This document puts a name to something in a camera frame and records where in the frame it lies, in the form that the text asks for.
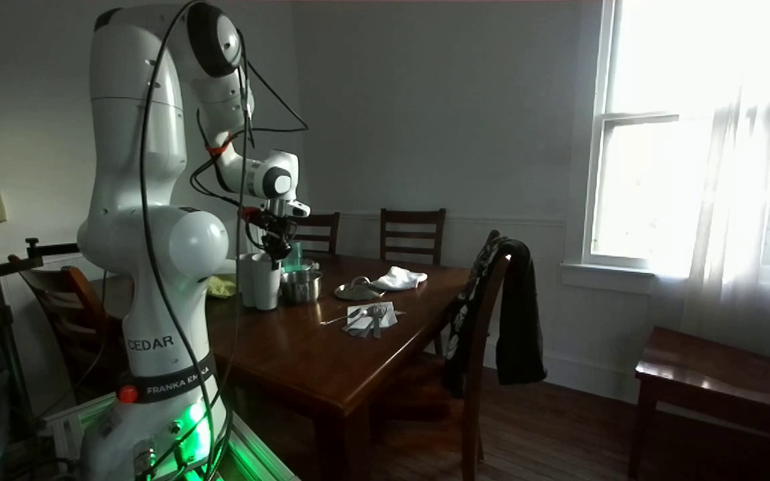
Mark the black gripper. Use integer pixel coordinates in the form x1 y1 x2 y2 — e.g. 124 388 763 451
240 204 304 268

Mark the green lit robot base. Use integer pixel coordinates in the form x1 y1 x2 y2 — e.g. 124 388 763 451
37 391 299 481

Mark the small teal object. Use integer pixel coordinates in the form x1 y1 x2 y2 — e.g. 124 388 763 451
282 243 307 275

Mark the tall light grey cup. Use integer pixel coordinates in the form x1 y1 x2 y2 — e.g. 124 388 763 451
236 252 287 314

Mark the dark wooden slat chair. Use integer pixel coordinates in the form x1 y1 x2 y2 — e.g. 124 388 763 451
290 208 346 263
377 205 449 269

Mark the yellow cloth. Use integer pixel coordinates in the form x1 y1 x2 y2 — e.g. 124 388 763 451
204 273 240 302

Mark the grey round plate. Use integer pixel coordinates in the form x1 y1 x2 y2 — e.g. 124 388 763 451
331 275 387 304

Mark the dark wooden dining table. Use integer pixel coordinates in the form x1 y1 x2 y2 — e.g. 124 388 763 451
206 255 497 481

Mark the crumpled white napkin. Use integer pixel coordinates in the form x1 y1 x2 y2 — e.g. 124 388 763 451
371 263 431 297

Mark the brown wooden chair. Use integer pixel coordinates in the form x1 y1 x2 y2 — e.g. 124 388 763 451
16 263 133 398

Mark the wooden chair with jacket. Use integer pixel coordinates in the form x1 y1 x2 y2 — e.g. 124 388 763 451
375 228 530 481

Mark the black jacket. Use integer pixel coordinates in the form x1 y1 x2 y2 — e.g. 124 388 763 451
490 233 550 388

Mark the white framed window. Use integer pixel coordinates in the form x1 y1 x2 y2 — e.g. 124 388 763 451
579 0 770 280

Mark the dark wooden bench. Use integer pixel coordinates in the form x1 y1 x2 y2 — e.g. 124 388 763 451
625 322 770 481

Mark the sheer white curtain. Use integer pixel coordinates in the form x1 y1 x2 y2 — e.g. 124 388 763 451
679 0 770 344

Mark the black looped wrist cable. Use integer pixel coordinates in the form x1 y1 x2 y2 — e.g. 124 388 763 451
187 34 314 211

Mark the long black cable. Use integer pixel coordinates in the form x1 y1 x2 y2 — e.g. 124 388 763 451
137 0 234 478

